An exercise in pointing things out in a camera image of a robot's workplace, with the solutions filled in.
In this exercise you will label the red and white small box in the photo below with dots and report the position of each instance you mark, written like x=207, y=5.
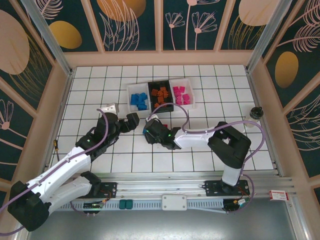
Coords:
x=278, y=195

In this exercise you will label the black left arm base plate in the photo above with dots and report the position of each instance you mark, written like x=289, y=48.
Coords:
x=110, y=190

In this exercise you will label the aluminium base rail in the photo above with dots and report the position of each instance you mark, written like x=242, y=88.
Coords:
x=160, y=186

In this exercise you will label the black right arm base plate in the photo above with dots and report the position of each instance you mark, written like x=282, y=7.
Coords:
x=212, y=188

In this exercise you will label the clear bottle with black cap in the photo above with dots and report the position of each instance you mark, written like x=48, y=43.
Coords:
x=253, y=115

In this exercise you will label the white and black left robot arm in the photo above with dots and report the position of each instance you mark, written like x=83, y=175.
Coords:
x=55, y=170

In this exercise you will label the white mounting plate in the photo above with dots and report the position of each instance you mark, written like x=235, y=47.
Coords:
x=174, y=202

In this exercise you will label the aluminium corner post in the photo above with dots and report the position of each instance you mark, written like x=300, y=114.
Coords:
x=50, y=37
x=267, y=32

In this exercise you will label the pink lego brick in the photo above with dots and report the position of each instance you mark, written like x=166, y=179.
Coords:
x=165, y=125
x=175, y=90
x=187, y=102
x=186, y=97
x=179, y=101
x=182, y=89
x=178, y=96

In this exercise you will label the green rubber block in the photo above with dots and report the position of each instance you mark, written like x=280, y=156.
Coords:
x=122, y=204
x=129, y=204

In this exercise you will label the black plastic bin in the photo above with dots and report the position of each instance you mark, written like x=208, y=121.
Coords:
x=160, y=109

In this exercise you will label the small controller board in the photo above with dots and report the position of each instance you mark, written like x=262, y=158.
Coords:
x=92, y=205
x=236, y=203

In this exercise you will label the aluminium side rail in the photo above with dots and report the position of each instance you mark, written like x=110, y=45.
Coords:
x=61, y=117
x=268, y=140

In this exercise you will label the white plastic bin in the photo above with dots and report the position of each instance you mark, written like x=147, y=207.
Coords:
x=128, y=87
x=192, y=95

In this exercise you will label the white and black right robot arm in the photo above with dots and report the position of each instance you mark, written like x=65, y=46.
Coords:
x=192, y=138

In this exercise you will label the black and yellow screwdriver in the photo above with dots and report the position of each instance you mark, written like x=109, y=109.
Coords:
x=55, y=145

